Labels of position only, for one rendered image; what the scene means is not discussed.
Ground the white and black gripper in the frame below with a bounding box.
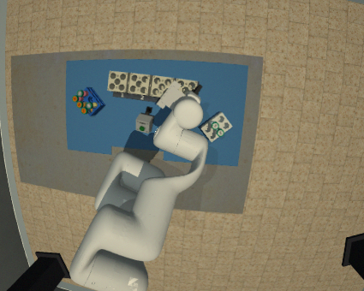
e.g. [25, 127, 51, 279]
[186, 85, 202, 104]

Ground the blue tube rack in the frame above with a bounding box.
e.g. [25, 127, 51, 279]
[81, 87, 105, 116]

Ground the blue bench mat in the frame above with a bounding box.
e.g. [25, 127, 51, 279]
[66, 59, 248, 166]

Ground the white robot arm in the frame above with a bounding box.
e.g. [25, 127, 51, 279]
[69, 80, 208, 291]

